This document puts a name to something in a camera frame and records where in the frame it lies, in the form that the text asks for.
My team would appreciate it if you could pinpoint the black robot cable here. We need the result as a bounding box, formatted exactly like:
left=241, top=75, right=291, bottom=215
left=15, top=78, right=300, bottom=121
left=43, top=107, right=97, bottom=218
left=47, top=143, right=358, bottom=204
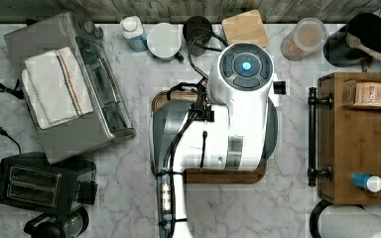
left=187, top=27, right=229, bottom=80

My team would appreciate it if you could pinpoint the wooden drawer box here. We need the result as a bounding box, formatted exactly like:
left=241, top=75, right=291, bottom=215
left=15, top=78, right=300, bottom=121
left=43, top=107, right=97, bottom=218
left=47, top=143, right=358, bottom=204
left=317, top=72, right=381, bottom=205

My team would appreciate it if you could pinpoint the black paper towel holder base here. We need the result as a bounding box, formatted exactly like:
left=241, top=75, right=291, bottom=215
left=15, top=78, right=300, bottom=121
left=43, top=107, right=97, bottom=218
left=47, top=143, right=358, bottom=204
left=309, top=199, right=331, bottom=238

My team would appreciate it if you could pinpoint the brown tea box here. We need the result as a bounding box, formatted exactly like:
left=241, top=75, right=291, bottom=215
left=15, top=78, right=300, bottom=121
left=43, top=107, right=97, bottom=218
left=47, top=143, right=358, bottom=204
left=354, top=82, right=381, bottom=106

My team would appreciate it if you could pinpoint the wooden spoon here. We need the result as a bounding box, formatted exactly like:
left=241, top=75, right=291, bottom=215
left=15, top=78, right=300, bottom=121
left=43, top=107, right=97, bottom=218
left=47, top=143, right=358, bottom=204
left=346, top=33, right=381, bottom=61

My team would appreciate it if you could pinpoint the silver toaster oven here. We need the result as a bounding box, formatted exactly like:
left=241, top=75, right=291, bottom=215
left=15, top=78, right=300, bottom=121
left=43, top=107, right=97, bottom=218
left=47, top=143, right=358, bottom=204
left=4, top=12, right=135, bottom=164

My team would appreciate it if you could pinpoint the teal canister with wooden lid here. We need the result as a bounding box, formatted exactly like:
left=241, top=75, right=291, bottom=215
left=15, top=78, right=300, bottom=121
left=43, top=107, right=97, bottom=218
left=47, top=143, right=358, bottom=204
left=221, top=10, right=269, bottom=48

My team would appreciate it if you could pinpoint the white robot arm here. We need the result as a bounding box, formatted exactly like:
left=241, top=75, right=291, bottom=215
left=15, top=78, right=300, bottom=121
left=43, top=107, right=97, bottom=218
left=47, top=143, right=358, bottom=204
left=151, top=43, right=278, bottom=238

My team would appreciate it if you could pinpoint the black utensil holder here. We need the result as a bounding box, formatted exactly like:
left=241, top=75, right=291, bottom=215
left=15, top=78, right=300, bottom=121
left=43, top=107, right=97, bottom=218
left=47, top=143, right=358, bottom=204
left=323, top=13, right=381, bottom=67

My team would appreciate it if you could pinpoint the black two-slot toaster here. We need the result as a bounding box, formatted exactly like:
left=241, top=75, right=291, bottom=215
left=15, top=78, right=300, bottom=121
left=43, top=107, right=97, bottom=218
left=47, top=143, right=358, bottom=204
left=0, top=152, right=98, bottom=215

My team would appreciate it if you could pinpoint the blue spice shaker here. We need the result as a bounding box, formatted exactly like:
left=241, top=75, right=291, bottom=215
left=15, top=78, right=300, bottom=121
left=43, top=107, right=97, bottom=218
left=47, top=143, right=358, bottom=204
left=351, top=173, right=381, bottom=192

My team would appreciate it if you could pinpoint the white lidded container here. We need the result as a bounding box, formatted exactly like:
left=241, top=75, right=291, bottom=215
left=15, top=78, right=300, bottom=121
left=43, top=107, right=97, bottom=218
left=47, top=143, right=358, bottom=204
left=147, top=23, right=185, bottom=61

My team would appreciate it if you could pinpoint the white paper towel roll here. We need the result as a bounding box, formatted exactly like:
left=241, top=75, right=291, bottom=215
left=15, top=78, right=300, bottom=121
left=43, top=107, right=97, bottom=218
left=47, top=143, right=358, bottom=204
left=318, top=205, right=381, bottom=238

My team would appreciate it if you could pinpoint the white folded towel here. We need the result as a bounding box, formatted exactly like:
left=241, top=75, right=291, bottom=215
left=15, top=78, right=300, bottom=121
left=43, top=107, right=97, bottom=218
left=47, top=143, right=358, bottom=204
left=22, top=47, right=93, bottom=129

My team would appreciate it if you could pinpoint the clear cereal jar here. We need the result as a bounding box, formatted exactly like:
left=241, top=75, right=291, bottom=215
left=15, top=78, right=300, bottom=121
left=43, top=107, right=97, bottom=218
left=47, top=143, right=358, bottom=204
left=281, top=18, right=327, bottom=61

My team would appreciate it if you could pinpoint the dark grey canister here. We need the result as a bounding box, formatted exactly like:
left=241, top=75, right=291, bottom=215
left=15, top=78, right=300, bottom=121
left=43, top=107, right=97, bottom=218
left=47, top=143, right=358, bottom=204
left=183, top=16, right=212, bottom=57

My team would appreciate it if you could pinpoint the black coffee pot lid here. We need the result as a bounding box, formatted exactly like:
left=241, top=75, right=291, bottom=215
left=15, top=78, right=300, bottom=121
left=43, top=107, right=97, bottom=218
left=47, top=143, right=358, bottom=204
left=24, top=207, right=89, bottom=238

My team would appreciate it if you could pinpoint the black power cord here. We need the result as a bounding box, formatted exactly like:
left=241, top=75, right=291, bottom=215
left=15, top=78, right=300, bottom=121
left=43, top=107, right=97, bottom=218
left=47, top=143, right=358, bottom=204
left=0, top=78, right=25, bottom=100

